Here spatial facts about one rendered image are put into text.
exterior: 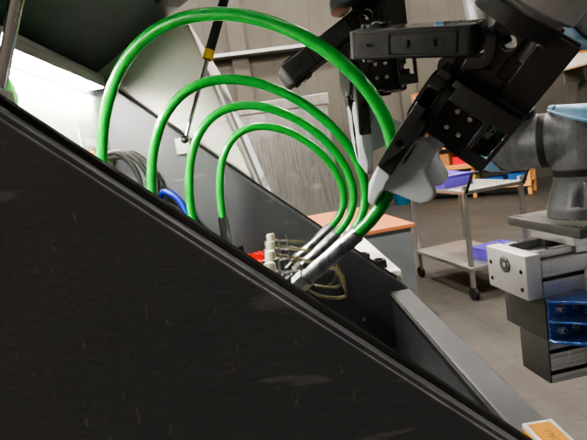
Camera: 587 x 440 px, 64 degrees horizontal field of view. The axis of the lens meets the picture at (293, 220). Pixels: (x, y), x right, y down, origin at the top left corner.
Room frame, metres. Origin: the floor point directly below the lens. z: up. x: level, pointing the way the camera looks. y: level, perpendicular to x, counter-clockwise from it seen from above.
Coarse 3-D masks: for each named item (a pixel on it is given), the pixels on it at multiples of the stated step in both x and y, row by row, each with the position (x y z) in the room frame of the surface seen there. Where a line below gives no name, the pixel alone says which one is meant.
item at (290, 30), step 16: (176, 16) 0.54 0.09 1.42; (192, 16) 0.54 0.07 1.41; (208, 16) 0.53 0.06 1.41; (224, 16) 0.52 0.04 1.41; (240, 16) 0.52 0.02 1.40; (256, 16) 0.51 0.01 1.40; (272, 16) 0.51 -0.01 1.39; (144, 32) 0.56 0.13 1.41; (160, 32) 0.56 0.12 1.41; (288, 32) 0.50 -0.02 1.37; (304, 32) 0.49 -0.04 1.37; (128, 48) 0.57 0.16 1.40; (320, 48) 0.49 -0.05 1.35; (128, 64) 0.58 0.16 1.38; (336, 64) 0.48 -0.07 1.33; (352, 64) 0.48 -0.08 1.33; (112, 80) 0.58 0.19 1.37; (352, 80) 0.48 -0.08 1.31; (368, 80) 0.48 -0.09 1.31; (112, 96) 0.59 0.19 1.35; (368, 96) 0.47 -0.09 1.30; (384, 112) 0.47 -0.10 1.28; (384, 128) 0.47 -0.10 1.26; (96, 144) 0.60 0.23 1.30; (384, 192) 0.47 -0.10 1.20; (384, 208) 0.47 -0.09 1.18; (368, 224) 0.48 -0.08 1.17
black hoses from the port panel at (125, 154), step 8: (112, 152) 0.80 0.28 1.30; (120, 152) 0.80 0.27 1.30; (128, 152) 0.85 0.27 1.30; (136, 152) 0.90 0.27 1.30; (128, 160) 0.81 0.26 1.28; (136, 160) 0.85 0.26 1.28; (144, 160) 0.90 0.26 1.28; (136, 168) 0.81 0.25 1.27; (144, 168) 0.85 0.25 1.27; (136, 176) 0.81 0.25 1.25
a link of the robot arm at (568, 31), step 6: (582, 18) 0.45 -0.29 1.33; (576, 24) 0.46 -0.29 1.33; (582, 24) 0.45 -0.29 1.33; (564, 30) 0.48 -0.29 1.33; (570, 30) 0.47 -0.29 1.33; (576, 30) 0.46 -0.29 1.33; (582, 30) 0.46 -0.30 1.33; (570, 36) 0.48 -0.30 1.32; (576, 36) 0.47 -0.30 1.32; (582, 36) 0.46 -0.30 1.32; (582, 42) 0.48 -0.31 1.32; (582, 48) 0.49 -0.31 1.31
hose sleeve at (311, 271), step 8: (352, 232) 0.48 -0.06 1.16; (336, 240) 0.50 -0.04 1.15; (344, 240) 0.49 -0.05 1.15; (352, 240) 0.48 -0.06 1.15; (360, 240) 0.48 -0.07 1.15; (328, 248) 0.50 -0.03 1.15; (336, 248) 0.49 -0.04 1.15; (344, 248) 0.49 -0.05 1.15; (352, 248) 0.49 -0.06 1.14; (320, 256) 0.50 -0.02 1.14; (328, 256) 0.49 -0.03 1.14; (336, 256) 0.49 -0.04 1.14; (312, 264) 0.50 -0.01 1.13; (320, 264) 0.50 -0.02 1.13; (328, 264) 0.50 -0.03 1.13; (304, 272) 0.51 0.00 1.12; (312, 272) 0.50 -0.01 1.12; (320, 272) 0.50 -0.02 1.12; (312, 280) 0.51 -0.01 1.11
